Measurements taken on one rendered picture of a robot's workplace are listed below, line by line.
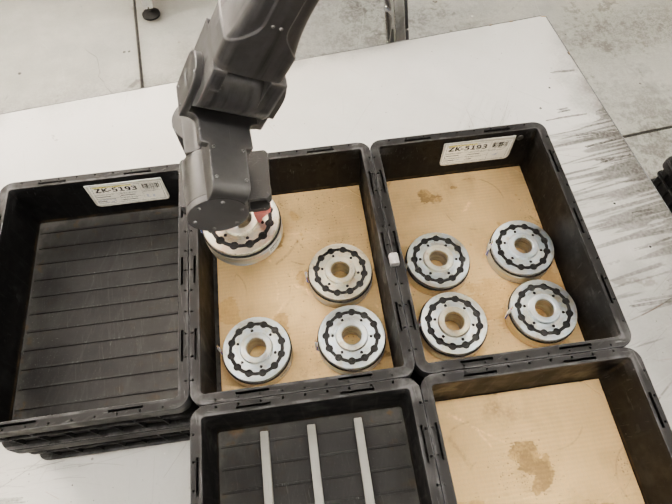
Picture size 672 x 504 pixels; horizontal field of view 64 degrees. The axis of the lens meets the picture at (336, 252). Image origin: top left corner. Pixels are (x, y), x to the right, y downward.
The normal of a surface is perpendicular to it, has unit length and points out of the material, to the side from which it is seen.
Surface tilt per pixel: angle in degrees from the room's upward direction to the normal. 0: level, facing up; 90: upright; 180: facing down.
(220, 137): 30
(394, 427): 0
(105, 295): 0
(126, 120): 0
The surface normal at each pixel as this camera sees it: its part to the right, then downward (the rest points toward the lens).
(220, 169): 0.50, -0.40
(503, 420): -0.01, -0.47
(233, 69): 0.19, 0.89
